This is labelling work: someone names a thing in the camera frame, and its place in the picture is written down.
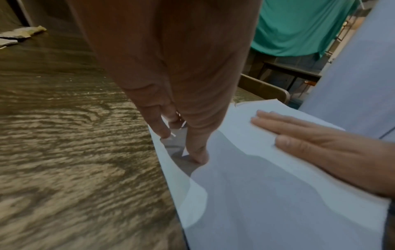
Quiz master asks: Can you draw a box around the person's right hand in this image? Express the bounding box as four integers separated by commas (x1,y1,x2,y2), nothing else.
250,109,395,199

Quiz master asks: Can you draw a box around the person's left hand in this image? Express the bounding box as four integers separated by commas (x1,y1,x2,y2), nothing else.
66,0,263,165

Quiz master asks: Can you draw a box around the white paper sheet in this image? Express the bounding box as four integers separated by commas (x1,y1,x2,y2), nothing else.
148,98,391,250

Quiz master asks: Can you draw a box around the white panel with metal edge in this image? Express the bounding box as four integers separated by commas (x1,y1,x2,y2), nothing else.
299,0,395,140

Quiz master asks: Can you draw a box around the black metal table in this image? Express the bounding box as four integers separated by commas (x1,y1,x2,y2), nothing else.
257,61,322,95

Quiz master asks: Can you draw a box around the green curtain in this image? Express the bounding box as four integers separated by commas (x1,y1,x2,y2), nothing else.
249,0,362,58

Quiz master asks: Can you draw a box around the brown cardboard box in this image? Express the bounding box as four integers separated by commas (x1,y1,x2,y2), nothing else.
0,24,47,49

